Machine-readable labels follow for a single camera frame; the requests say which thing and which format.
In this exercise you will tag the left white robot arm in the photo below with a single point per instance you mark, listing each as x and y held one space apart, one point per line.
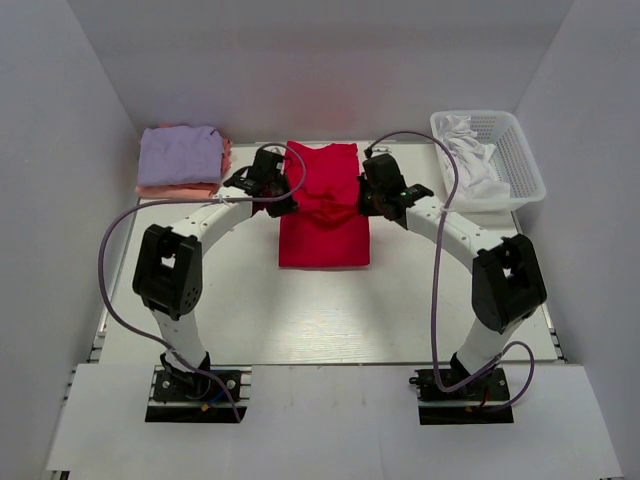
169 272

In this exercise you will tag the folded salmon pink t-shirt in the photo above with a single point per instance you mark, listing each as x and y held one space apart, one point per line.
195 191

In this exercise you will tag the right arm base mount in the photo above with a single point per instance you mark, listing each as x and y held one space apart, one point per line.
479 403

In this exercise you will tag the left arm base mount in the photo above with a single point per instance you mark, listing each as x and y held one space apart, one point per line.
173 401

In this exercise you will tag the white plastic basket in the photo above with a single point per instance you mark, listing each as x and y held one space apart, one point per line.
513 159

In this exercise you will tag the crumpled white t-shirt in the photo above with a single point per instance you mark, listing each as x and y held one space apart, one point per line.
477 178

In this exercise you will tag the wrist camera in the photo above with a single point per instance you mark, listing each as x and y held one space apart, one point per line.
376 149
283 163

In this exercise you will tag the red t-shirt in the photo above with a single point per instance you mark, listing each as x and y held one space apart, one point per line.
326 231

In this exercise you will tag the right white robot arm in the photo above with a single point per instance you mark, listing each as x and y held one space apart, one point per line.
506 281

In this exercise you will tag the folded lavender t-shirt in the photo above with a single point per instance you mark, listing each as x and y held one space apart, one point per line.
180 155

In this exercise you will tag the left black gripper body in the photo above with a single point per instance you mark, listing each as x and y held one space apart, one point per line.
273 185

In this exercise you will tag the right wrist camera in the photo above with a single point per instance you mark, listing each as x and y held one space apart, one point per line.
376 149

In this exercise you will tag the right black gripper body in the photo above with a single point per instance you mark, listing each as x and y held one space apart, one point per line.
378 199

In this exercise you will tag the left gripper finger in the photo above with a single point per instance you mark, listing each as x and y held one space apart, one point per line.
259 205
282 207

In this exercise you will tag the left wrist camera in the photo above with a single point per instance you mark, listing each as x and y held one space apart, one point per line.
283 163

